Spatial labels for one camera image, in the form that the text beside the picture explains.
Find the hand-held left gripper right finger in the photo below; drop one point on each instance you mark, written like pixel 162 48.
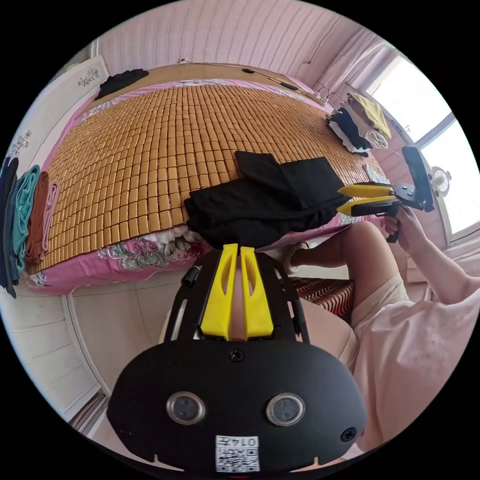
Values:
pixel 255 300

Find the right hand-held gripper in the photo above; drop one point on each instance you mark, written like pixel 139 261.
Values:
pixel 407 195

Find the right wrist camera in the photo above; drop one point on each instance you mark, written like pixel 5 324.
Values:
pixel 416 172

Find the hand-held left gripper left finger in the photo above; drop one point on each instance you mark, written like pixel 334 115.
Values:
pixel 219 296

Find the pile of clothes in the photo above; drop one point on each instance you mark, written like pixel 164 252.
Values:
pixel 33 213
pixel 369 123

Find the bed with woven mat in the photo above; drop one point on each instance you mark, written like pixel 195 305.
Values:
pixel 150 157

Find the person's right hand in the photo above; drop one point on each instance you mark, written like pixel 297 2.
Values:
pixel 408 228

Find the person's body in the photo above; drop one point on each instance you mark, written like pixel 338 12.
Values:
pixel 393 330

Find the red wavy patterned rug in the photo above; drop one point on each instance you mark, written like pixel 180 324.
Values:
pixel 322 296

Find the window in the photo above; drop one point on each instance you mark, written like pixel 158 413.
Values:
pixel 450 142

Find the person's right forearm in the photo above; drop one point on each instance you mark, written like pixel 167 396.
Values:
pixel 446 262

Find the small round fan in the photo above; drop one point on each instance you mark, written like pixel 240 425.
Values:
pixel 440 179

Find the black folded garment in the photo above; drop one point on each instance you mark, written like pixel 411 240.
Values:
pixel 120 81

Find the white cupboard with flower print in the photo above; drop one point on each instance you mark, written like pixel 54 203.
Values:
pixel 48 108

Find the pink curtain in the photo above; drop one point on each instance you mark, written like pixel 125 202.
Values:
pixel 356 60

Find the black pants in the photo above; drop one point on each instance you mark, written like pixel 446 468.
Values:
pixel 262 202

